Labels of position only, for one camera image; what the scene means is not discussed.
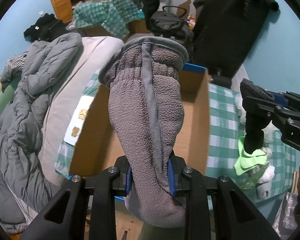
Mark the black sock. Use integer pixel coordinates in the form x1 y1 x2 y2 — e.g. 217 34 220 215
240 78 274 154

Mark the lime green microfibre cloth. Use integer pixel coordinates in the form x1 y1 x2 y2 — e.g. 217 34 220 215
234 137 268 176

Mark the green glittery scrub cloth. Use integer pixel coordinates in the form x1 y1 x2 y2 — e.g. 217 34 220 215
239 161 270 191

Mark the white plastic bag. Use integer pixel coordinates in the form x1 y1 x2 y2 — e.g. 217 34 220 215
256 164 275 200

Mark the grey fleece mitt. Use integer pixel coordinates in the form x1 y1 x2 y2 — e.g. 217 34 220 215
98 36 188 228

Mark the white mesh bath pouf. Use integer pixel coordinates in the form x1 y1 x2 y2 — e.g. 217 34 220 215
235 94 279 143

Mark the blue cardboard box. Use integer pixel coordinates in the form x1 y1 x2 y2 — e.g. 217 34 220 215
69 63 210 177

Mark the green checkered tablecloth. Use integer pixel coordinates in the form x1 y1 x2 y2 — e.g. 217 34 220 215
55 70 296 203

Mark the grey puffer duvet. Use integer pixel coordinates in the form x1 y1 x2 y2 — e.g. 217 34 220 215
0 33 82 233

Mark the beige bed mattress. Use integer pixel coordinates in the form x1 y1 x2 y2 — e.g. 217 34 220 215
38 36 123 186

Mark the black office chair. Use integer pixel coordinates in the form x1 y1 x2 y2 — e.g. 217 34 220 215
141 0 193 56

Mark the green pillow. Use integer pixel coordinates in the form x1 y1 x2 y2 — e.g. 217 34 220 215
0 76 20 115

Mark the checkered cloth on boxes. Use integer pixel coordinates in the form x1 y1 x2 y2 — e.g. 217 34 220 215
73 0 139 39

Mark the black clothes pile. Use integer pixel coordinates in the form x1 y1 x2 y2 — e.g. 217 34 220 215
24 13 68 42

